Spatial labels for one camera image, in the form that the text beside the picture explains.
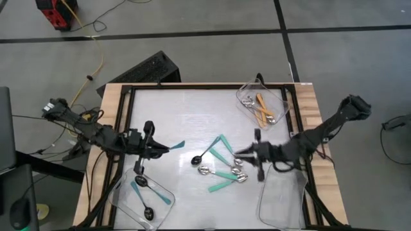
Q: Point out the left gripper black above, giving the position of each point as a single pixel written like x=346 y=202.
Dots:
x=141 y=144

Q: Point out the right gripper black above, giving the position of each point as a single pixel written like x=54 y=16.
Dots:
x=269 y=152

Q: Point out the clear plastic container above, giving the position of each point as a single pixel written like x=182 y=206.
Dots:
x=276 y=96
x=160 y=215
x=282 y=199

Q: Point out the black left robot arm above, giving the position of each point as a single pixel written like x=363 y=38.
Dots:
x=96 y=136

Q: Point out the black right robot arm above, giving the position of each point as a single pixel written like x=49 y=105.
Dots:
x=308 y=142

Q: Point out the black floor beam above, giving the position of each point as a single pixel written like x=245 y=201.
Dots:
x=48 y=167

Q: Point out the yellow round floor object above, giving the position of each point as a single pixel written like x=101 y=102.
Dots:
x=43 y=211

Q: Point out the dark side table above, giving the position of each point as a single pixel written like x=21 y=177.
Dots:
x=13 y=186

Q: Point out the black computer mouse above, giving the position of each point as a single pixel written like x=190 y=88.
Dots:
x=20 y=213

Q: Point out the red and black case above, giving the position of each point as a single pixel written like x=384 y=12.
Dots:
x=56 y=16

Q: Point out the black metal table frame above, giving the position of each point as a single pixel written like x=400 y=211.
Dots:
x=208 y=86

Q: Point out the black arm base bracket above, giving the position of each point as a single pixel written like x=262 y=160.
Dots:
x=77 y=150

